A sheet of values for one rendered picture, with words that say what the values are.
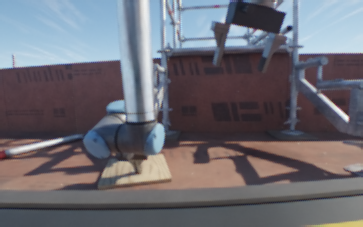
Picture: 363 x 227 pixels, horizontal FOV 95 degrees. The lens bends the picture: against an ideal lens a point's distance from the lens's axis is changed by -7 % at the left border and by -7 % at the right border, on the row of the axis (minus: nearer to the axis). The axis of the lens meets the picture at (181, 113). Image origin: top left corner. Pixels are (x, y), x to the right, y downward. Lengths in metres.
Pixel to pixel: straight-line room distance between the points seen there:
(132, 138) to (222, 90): 1.27
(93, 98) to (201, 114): 1.08
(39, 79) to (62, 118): 0.48
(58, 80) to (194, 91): 1.39
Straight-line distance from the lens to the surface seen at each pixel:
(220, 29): 0.46
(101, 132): 0.56
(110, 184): 0.82
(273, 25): 0.51
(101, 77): 1.91
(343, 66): 2.09
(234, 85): 1.68
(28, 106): 2.48
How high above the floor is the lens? 0.39
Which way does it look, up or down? 7 degrees down
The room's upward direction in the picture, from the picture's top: 1 degrees counter-clockwise
